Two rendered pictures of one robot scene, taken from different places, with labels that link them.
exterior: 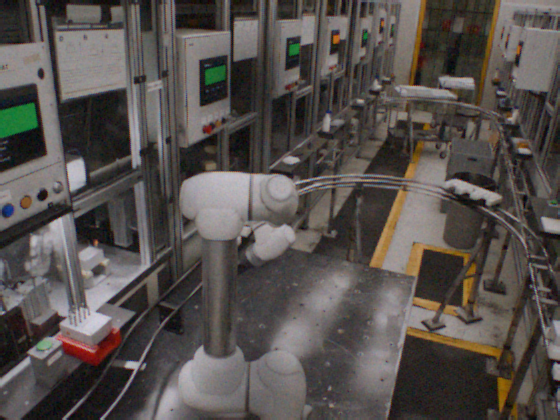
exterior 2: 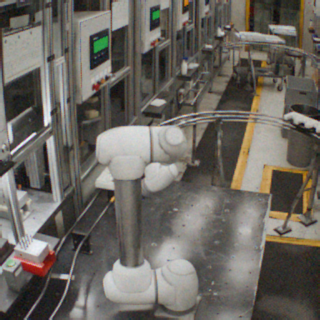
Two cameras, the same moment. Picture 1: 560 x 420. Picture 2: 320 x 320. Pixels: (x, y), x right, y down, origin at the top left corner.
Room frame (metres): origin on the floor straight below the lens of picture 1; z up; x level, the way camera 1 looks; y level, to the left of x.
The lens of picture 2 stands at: (-0.24, 0.14, 2.12)
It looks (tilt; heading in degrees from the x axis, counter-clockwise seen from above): 27 degrees down; 356
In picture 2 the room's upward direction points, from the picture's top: 1 degrees clockwise
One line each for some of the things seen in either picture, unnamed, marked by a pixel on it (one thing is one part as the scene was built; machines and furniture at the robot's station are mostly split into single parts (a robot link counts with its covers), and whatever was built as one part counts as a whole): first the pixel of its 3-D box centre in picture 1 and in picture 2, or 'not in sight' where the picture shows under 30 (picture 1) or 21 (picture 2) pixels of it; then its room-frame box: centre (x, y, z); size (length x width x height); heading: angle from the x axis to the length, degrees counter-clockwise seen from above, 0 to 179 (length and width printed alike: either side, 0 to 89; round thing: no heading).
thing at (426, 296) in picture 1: (440, 275); (287, 191); (3.14, -1.31, 0.01); 1.00 x 0.55 x 0.01; 160
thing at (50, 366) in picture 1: (46, 360); (12, 273); (1.00, 0.66, 0.97); 0.08 x 0.08 x 0.12; 70
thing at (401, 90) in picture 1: (420, 119); (259, 58); (6.54, -1.94, 0.48); 0.88 x 0.56 x 0.96; 88
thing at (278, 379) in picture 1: (278, 384); (177, 282); (1.09, -0.02, 0.85); 0.18 x 0.16 x 0.22; 92
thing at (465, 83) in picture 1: (453, 106); (282, 47); (7.60, -2.75, 0.48); 0.84 x 0.58 x 0.97; 168
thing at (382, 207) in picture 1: (391, 167); (240, 100); (5.72, -1.42, 0.01); 5.85 x 0.59 x 0.01; 160
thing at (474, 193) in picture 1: (470, 195); (304, 124); (2.82, -1.25, 0.84); 0.37 x 0.14 x 0.10; 38
